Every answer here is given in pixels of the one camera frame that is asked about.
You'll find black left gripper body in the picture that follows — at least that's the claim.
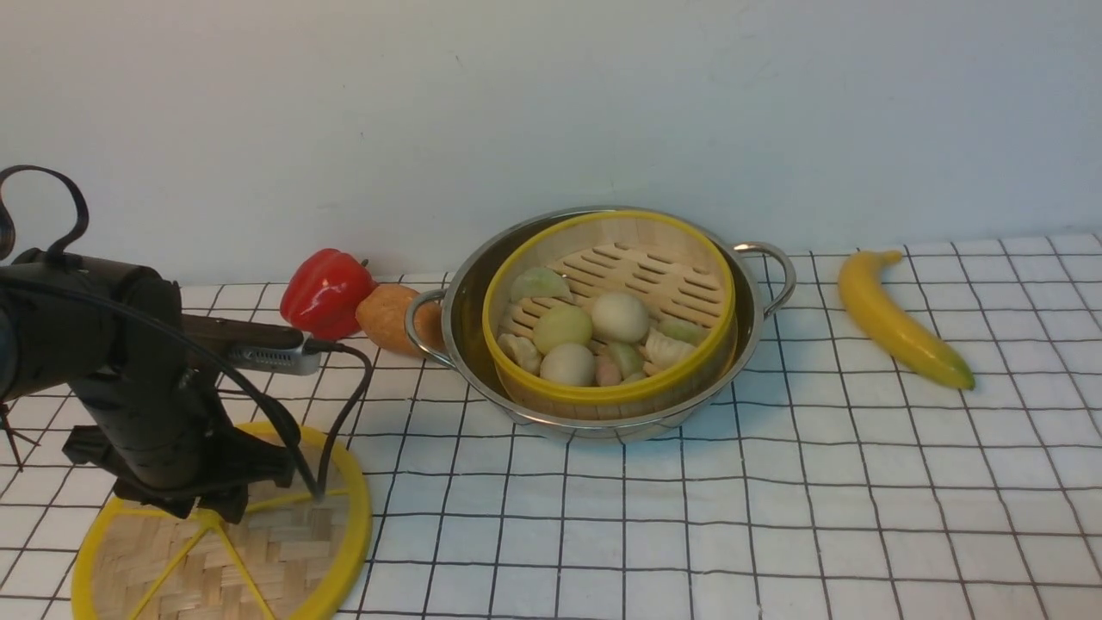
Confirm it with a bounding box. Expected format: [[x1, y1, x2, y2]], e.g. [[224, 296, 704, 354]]
[[63, 374, 295, 509]]

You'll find brown potato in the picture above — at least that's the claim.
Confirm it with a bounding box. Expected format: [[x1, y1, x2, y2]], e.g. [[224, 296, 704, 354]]
[[356, 282, 444, 357]]

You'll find stainless steel two-handled pot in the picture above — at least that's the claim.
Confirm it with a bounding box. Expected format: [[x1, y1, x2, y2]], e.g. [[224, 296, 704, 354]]
[[403, 207, 796, 446]]

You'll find red bell pepper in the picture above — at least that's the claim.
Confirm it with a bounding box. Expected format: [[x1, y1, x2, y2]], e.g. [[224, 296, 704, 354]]
[[279, 248, 378, 341]]

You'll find white checkered tablecloth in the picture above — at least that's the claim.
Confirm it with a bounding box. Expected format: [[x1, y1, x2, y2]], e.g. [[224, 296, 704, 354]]
[[0, 233, 1102, 620]]

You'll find woven bamboo steamer lid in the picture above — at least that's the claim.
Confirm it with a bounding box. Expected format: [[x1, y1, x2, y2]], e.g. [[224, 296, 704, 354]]
[[71, 444, 372, 619]]

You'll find black camera cable left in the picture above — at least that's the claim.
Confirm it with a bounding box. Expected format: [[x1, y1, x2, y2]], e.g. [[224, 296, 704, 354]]
[[0, 164, 375, 502]]

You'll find bamboo steamer basket yellow rim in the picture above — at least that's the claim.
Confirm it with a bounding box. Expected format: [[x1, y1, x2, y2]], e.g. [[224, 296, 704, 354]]
[[480, 209, 737, 420]]

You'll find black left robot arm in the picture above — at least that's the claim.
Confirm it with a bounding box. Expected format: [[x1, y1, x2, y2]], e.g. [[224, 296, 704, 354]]
[[3, 250, 318, 524]]

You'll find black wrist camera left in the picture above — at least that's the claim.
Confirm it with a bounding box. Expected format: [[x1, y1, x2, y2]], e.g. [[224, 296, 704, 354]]
[[182, 314, 320, 376]]

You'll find white round bun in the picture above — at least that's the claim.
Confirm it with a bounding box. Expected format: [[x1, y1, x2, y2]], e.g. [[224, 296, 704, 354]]
[[590, 293, 651, 344]]

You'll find green leaf dumpling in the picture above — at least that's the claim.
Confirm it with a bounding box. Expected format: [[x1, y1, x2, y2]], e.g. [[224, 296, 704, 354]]
[[509, 267, 574, 303]]

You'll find white bun front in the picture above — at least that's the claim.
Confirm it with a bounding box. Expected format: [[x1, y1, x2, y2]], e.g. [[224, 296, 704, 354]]
[[539, 342, 596, 388]]

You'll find pale green round bun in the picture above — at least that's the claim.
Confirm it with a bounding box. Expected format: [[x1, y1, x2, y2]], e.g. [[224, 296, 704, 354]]
[[531, 305, 593, 356]]

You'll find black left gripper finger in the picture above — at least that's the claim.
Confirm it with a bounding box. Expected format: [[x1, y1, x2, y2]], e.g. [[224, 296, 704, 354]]
[[160, 485, 249, 524]]

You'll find beige folded dumpling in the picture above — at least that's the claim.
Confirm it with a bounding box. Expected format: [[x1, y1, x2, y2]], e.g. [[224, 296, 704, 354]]
[[497, 333, 543, 376]]

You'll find yellow banana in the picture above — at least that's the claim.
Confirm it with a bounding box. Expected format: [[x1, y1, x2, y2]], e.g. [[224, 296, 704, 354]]
[[838, 251, 976, 391]]

